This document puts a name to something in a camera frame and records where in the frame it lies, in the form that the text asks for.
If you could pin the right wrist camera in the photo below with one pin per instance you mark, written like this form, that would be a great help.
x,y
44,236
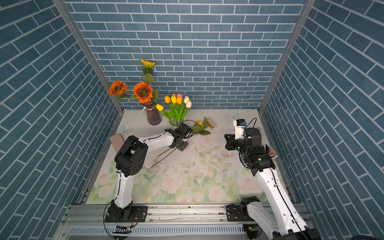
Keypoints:
x,y
240,125

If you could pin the purple glass vase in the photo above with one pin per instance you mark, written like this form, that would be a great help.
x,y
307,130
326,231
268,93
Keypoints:
x,y
153,115

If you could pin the red orange tulip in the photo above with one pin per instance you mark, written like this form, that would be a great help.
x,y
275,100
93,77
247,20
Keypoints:
x,y
178,112

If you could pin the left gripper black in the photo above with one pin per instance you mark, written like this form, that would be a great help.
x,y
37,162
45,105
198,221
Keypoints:
x,y
184,146

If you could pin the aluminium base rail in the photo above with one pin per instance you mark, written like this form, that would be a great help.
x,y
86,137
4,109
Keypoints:
x,y
164,220

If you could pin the beige daisy flower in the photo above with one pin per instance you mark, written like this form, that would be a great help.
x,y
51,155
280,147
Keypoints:
x,y
200,128

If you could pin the orange yellow tulip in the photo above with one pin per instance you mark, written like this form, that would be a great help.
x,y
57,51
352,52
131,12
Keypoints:
x,y
172,106

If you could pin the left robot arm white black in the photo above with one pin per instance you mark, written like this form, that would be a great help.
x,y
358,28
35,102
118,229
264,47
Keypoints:
x,y
130,160

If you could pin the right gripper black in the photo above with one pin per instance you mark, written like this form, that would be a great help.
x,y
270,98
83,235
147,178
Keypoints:
x,y
230,141

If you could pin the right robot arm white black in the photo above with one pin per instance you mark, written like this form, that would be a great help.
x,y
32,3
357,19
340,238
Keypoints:
x,y
273,192

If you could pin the white tulip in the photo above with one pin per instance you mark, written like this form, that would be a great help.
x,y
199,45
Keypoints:
x,y
186,98

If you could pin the orange gerbera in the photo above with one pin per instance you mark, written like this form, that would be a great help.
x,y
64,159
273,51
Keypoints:
x,y
145,93
119,90

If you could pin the dried lavender sprig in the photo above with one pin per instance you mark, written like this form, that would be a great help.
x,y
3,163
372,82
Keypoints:
x,y
155,164

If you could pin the clear glass vase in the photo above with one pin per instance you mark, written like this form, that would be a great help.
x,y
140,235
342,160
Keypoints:
x,y
175,124

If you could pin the yellow sunflower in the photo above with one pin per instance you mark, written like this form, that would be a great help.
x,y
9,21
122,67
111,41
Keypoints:
x,y
169,149
148,71

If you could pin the pink rectangular box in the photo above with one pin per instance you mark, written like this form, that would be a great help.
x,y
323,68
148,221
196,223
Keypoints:
x,y
117,142

